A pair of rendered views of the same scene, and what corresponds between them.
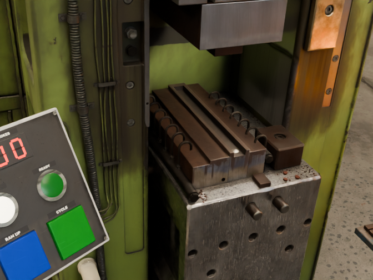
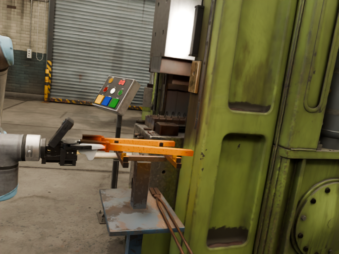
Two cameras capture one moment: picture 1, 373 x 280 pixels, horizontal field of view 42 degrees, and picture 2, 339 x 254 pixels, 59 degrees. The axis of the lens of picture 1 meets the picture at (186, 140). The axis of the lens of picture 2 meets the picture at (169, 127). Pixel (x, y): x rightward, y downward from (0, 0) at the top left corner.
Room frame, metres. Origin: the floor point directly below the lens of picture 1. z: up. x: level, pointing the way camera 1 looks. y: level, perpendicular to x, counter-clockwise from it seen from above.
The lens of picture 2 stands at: (1.22, -1.98, 1.26)
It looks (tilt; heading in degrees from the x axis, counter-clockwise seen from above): 10 degrees down; 93
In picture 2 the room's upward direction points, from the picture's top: 7 degrees clockwise
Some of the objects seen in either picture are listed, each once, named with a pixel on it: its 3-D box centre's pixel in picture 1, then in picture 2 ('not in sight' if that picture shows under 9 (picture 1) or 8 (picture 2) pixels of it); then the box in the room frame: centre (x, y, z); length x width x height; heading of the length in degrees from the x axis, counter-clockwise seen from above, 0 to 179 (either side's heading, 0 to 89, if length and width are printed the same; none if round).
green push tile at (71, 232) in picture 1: (70, 231); (114, 103); (0.69, 0.21, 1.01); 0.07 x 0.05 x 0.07; 139
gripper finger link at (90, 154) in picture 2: not in sight; (91, 152); (0.91, -0.98, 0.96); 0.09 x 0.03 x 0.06; 21
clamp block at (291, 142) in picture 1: (278, 146); (167, 128); (1.13, -0.25, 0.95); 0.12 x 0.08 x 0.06; 24
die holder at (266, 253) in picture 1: (206, 198); (178, 163); (1.22, -0.07, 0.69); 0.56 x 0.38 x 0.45; 24
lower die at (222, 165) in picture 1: (195, 128); (179, 123); (1.19, -0.02, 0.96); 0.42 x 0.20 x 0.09; 24
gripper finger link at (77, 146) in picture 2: not in sight; (78, 146); (0.87, -1.00, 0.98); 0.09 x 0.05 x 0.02; 21
